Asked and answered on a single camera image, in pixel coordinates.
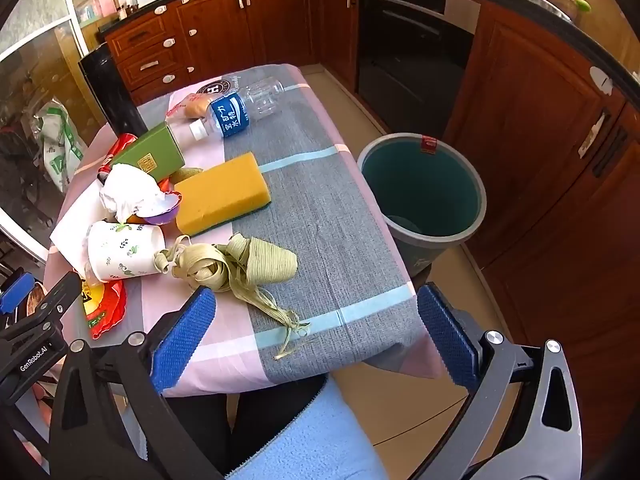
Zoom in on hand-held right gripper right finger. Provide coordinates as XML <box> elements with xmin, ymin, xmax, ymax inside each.
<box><xmin>407</xmin><ymin>282</ymin><xmax>583</xmax><ymax>480</ymax></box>

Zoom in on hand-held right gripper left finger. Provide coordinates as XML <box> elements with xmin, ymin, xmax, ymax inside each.
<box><xmin>49</xmin><ymin>286</ymin><xmax>226</xmax><ymax>480</ymax></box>

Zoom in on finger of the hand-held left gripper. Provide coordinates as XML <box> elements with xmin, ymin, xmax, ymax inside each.
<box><xmin>20</xmin><ymin>272</ymin><xmax>83</xmax><ymax>328</ymax></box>
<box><xmin>0</xmin><ymin>272</ymin><xmax>35</xmax><ymax>313</ymax></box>

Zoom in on red snack wrapper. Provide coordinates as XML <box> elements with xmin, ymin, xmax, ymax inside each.
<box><xmin>80</xmin><ymin>280</ymin><xmax>128</xmax><ymax>341</ymax></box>

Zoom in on white paper towel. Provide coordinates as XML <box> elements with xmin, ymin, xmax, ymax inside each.
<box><xmin>49</xmin><ymin>212</ymin><xmax>108</xmax><ymax>281</ymax></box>

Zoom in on white floral paper cup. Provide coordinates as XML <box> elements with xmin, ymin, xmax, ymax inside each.
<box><xmin>86</xmin><ymin>221</ymin><xmax>166</xmax><ymax>283</ymax></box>

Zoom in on dried green leaf strips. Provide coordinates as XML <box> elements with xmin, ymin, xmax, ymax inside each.
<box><xmin>152</xmin><ymin>232</ymin><xmax>311</xmax><ymax>361</ymax></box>

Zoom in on purple plastic bowl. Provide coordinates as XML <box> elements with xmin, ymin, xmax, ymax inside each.
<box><xmin>127</xmin><ymin>190</ymin><xmax>183</xmax><ymax>226</ymax></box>

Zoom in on white tissue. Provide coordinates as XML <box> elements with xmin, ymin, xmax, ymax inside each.
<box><xmin>99</xmin><ymin>164</ymin><xmax>173</xmax><ymax>223</ymax></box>

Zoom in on yellow sponge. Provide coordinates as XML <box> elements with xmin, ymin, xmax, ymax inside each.
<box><xmin>172</xmin><ymin>152</ymin><xmax>272</xmax><ymax>237</ymax></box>

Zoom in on teal plastic trash bin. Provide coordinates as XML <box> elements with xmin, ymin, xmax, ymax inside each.
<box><xmin>356</xmin><ymin>132</ymin><xmax>487</xmax><ymax>278</ymax></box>

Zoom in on red drink can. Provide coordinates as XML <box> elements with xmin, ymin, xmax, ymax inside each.
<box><xmin>97</xmin><ymin>132</ymin><xmax>138</xmax><ymax>181</ymax></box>

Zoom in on green fruit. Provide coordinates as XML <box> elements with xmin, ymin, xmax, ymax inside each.
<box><xmin>167</xmin><ymin>166</ymin><xmax>203</xmax><ymax>185</ymax></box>

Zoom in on green cardboard box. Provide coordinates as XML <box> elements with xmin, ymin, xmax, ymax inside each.
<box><xmin>109</xmin><ymin>122</ymin><xmax>187</xmax><ymax>183</ymax></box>

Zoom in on clear bottle with blue label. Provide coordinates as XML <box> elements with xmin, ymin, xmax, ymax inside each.
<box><xmin>189</xmin><ymin>76</ymin><xmax>286</xmax><ymax>141</ymax></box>

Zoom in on green white plastic bag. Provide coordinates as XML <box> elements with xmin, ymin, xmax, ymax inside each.
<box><xmin>32</xmin><ymin>100</ymin><xmax>86</xmax><ymax>193</ymax></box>

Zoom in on light blue garment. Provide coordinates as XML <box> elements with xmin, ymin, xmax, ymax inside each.
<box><xmin>225</xmin><ymin>375</ymin><xmax>391</xmax><ymax>480</ymax></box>

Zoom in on plaid pink grey tablecloth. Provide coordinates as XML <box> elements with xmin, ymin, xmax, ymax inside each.
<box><xmin>42</xmin><ymin>62</ymin><xmax>448</xmax><ymax>398</ymax></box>

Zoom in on black glossy chair back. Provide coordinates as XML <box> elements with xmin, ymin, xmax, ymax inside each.
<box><xmin>77</xmin><ymin>42</ymin><xmax>148</xmax><ymax>136</ymax></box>

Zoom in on wooden door cabinet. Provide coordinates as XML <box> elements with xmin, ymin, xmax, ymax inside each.
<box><xmin>442</xmin><ymin>0</ymin><xmax>640</xmax><ymax>461</ymax></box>

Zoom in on packaged bread bun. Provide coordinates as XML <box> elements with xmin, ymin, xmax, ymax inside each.
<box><xmin>167</xmin><ymin>92</ymin><xmax>216</xmax><ymax>121</ymax></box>

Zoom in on glass sliding door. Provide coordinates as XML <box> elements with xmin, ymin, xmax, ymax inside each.
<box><xmin>0</xmin><ymin>0</ymin><xmax>123</xmax><ymax>266</ymax></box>

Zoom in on black built-in oven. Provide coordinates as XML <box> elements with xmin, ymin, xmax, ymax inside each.
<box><xmin>356</xmin><ymin>0</ymin><xmax>483</xmax><ymax>133</ymax></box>

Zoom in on wooden drawer cabinet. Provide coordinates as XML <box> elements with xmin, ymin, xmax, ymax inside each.
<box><xmin>102</xmin><ymin>0</ymin><xmax>368</xmax><ymax>106</ymax></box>

